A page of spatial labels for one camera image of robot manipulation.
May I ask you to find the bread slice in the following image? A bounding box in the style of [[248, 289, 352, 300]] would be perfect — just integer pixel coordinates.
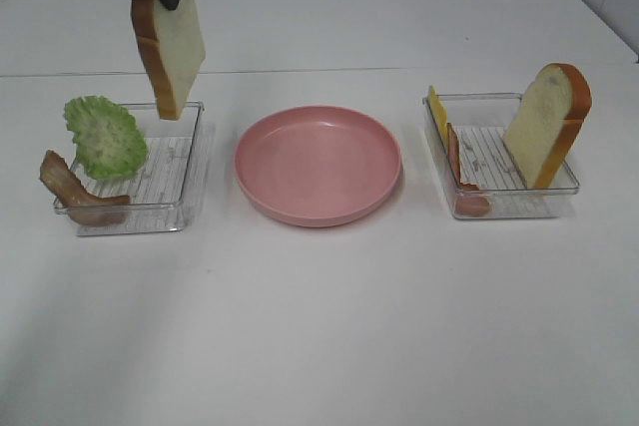
[[503, 63, 592, 190], [131, 0, 206, 121]]

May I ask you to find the green lettuce leaf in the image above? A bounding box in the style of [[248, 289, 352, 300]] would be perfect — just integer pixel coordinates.
[[63, 96, 149, 181]]

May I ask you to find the clear left plastic tray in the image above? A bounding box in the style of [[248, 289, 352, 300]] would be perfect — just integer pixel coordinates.
[[53, 102, 215, 236]]

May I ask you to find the clear plastic tray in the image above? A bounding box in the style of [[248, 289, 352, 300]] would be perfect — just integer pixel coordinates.
[[53, 102, 215, 236], [422, 93, 580, 220]]

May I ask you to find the pink round plate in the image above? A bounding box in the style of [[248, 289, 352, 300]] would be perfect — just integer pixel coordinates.
[[234, 106, 402, 227]]

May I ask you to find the yellow cheese slice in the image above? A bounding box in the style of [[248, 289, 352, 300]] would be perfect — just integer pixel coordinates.
[[426, 85, 448, 146]]

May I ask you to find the clear right plastic tray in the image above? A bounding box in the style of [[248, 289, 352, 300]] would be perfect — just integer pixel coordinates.
[[422, 93, 580, 220]]

